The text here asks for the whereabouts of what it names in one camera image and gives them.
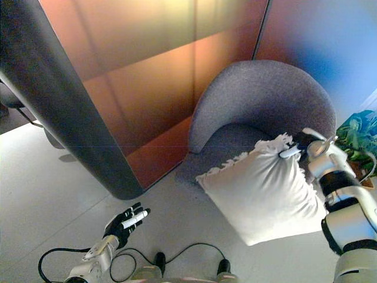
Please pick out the dark chair with metal leg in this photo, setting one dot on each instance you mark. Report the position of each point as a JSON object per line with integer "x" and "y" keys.
{"x": 13, "y": 100}

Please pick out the black robot foot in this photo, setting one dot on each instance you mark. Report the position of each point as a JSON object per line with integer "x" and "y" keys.
{"x": 160, "y": 261}
{"x": 223, "y": 266}

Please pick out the black right robot foot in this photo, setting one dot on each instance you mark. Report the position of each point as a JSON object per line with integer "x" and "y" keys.
{"x": 223, "y": 266}

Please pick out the green leafy plant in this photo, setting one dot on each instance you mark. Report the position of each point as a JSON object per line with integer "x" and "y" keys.
{"x": 357, "y": 132}

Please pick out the silver left robot leg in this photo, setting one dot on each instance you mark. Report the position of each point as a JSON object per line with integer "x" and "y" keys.
{"x": 147, "y": 274}

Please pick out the dark rounded partition panel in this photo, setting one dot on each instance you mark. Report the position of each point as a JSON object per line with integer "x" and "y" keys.
{"x": 59, "y": 103}

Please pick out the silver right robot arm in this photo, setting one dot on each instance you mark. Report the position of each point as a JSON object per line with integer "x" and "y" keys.
{"x": 347, "y": 224}

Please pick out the grey upholstered tub armchair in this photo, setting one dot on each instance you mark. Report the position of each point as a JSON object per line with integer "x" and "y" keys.
{"x": 265, "y": 94}

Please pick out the white fringed pillow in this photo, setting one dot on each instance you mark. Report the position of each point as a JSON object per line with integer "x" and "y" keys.
{"x": 259, "y": 194}

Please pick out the silver right robot leg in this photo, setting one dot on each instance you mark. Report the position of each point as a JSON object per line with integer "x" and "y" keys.
{"x": 228, "y": 278}

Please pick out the black left robot foot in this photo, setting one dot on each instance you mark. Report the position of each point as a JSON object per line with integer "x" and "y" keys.
{"x": 160, "y": 261}

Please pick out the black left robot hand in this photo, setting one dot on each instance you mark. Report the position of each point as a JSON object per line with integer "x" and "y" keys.
{"x": 120, "y": 227}

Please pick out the wooden planter box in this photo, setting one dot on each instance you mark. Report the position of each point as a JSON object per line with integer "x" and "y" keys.
{"x": 366, "y": 178}

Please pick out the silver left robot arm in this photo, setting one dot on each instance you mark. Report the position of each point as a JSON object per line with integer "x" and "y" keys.
{"x": 97, "y": 256}

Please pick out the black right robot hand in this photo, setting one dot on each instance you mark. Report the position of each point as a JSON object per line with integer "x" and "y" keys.
{"x": 302, "y": 144}

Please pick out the silver robot leg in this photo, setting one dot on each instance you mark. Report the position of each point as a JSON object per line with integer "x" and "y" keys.
{"x": 228, "y": 278}
{"x": 147, "y": 274}

